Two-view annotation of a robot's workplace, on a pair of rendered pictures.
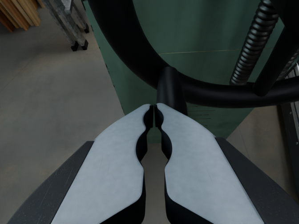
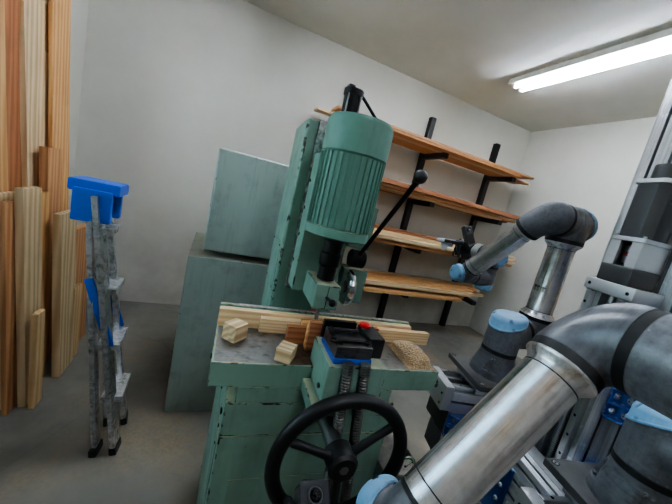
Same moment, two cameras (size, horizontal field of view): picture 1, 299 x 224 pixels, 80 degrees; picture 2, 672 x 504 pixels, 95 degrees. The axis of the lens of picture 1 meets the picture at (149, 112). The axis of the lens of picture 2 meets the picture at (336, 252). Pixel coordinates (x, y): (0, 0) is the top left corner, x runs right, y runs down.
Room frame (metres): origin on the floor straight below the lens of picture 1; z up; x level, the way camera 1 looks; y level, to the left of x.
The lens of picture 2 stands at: (-0.33, 0.20, 1.30)
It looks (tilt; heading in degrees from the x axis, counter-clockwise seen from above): 9 degrees down; 335
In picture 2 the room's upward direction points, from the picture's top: 13 degrees clockwise
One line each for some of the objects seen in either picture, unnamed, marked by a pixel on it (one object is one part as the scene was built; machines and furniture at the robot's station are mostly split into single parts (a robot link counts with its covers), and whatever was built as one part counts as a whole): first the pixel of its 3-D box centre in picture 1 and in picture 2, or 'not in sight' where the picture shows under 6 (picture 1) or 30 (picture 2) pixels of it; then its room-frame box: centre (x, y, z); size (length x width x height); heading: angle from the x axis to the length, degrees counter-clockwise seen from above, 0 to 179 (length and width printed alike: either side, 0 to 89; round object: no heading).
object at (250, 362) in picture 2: not in sight; (331, 365); (0.34, -0.17, 0.87); 0.61 x 0.30 x 0.06; 85
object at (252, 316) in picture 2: not in sight; (323, 324); (0.46, -0.18, 0.92); 0.60 x 0.02 x 0.05; 85
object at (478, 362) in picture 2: not in sight; (495, 359); (0.36, -0.84, 0.87); 0.15 x 0.15 x 0.10
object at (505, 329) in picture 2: not in sight; (506, 330); (0.36, -0.85, 0.98); 0.13 x 0.12 x 0.14; 88
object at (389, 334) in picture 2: not in sight; (350, 331); (0.44, -0.26, 0.92); 0.55 x 0.02 x 0.04; 85
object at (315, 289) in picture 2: not in sight; (320, 291); (0.47, -0.15, 1.03); 0.14 x 0.07 x 0.09; 175
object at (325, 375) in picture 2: not in sight; (345, 368); (0.25, -0.16, 0.91); 0.15 x 0.14 x 0.09; 85
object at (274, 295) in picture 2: not in sight; (309, 232); (0.74, -0.17, 1.16); 0.22 x 0.22 x 0.72; 85
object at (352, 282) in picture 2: not in sight; (346, 287); (0.57, -0.28, 1.02); 0.12 x 0.03 x 0.12; 175
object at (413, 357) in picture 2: not in sight; (411, 350); (0.33, -0.42, 0.92); 0.14 x 0.09 x 0.04; 175
